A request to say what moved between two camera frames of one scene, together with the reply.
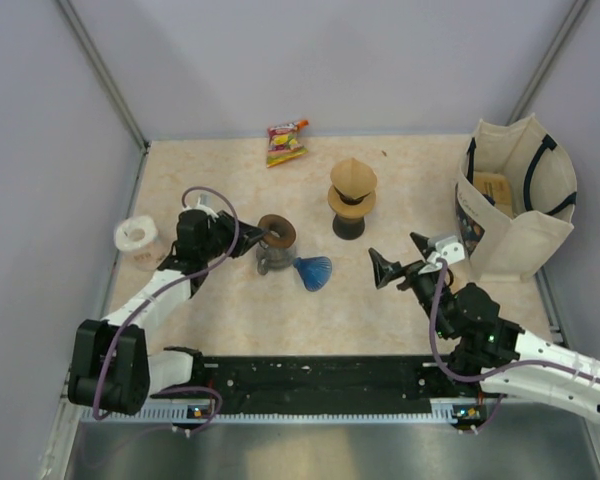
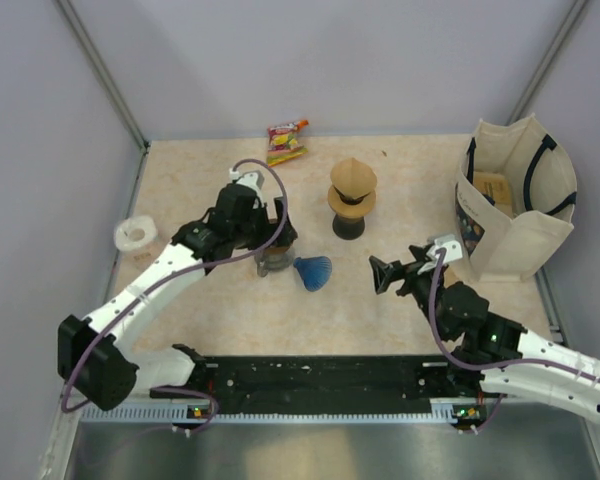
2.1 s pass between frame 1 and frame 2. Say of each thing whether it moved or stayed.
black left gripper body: moved
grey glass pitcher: stayed
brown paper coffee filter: stayed
